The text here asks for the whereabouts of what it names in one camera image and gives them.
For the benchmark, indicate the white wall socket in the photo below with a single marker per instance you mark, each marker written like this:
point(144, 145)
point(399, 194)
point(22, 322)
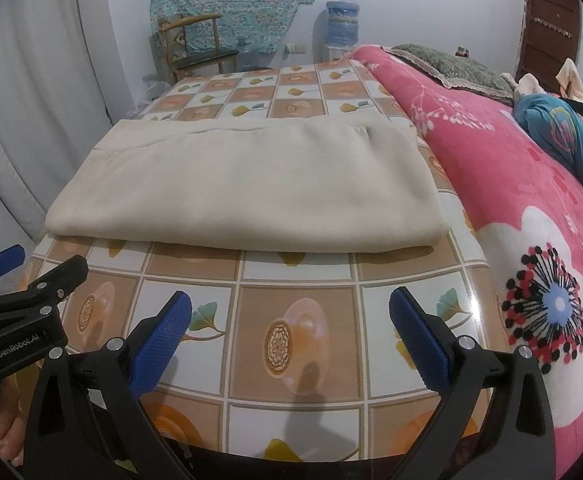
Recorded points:
point(296, 48)

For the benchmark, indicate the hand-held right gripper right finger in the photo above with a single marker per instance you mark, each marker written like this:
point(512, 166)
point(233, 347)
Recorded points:
point(419, 335)

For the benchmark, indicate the person's left hand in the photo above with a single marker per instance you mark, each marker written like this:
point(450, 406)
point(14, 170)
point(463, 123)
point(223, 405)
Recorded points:
point(6, 430)

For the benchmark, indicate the pink flowered blanket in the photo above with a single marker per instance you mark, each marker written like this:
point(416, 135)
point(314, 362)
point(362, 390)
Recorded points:
point(521, 185)

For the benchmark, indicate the blue floral wall cloth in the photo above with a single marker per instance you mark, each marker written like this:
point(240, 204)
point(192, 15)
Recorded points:
point(231, 0)

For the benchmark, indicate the blue water bottle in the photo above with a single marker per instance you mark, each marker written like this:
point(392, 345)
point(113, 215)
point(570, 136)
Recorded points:
point(343, 25)

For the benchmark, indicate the beige zip jacket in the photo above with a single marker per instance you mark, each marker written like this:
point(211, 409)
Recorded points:
point(246, 185)

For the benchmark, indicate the white curtain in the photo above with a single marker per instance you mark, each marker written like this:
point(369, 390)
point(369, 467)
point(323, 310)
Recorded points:
point(31, 110)

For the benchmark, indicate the blue patterned cloth bundle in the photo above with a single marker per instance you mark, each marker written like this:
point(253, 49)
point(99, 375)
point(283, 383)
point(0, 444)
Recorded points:
point(561, 130)

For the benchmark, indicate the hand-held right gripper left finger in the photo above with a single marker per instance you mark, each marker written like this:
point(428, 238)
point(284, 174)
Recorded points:
point(164, 340)

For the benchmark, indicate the peach cloth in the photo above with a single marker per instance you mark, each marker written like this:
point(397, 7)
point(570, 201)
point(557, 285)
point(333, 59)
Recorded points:
point(571, 77)

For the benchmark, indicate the green patterned pillow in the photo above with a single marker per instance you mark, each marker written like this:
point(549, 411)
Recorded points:
point(456, 67)

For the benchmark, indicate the wooden chair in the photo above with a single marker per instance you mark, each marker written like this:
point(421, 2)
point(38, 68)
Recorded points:
point(206, 57)

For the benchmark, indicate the brown wooden door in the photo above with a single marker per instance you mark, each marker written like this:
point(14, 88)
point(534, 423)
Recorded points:
point(546, 35)

